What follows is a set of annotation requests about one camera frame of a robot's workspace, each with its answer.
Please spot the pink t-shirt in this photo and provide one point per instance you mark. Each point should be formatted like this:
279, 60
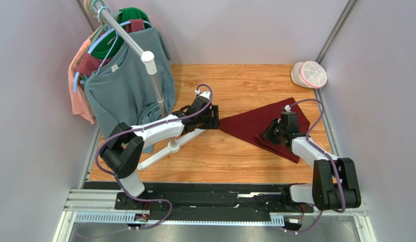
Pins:
79, 102

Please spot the aluminium frame post right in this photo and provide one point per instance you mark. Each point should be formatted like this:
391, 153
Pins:
338, 26

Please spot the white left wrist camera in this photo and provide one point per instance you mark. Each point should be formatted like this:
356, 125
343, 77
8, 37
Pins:
205, 94

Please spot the blue-grey t-shirt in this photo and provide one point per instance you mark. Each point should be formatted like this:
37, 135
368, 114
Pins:
122, 92

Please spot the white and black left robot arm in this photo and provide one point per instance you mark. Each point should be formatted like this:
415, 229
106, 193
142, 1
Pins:
122, 150

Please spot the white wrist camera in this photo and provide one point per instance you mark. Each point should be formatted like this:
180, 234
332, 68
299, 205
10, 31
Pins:
205, 94
287, 108

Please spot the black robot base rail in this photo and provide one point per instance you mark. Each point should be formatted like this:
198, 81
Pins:
193, 202

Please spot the silver and white clothes rack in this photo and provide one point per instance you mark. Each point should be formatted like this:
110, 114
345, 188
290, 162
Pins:
147, 57

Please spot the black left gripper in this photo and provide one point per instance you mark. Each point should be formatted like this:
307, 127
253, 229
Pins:
214, 122

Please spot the light blue clothes hanger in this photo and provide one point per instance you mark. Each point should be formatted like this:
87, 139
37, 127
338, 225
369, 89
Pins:
103, 12

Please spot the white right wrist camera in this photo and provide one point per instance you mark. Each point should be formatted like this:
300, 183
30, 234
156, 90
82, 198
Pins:
287, 108

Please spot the white and pink mesh bag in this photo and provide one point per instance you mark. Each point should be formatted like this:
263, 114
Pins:
309, 74

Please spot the green t-shirt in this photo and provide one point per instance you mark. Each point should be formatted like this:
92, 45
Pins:
126, 15

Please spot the dark red t-shirt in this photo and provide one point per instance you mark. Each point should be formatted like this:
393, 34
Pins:
90, 63

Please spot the dark red cloth napkin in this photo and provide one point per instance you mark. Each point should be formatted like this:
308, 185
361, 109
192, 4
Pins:
248, 126

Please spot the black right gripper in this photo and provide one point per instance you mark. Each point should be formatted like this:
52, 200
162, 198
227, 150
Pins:
271, 130

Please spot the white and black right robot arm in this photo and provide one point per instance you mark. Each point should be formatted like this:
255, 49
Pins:
334, 184

